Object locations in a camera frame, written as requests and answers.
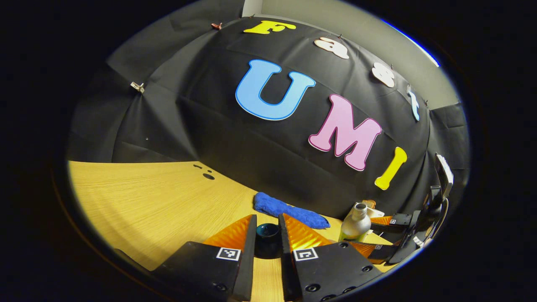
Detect silver green label water bottle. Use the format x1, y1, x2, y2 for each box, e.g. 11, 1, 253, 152
339, 203, 372, 242

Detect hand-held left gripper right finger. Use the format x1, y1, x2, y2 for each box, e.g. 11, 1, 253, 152
279, 214, 384, 302

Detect black backdrop cloth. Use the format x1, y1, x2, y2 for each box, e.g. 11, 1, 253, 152
67, 0, 470, 219

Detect teal teacup lid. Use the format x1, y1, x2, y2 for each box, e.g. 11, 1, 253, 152
255, 223, 281, 259

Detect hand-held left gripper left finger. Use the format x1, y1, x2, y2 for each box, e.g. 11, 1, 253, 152
151, 215, 257, 302

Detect blue towel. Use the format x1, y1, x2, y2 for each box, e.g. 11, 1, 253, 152
253, 192, 331, 229

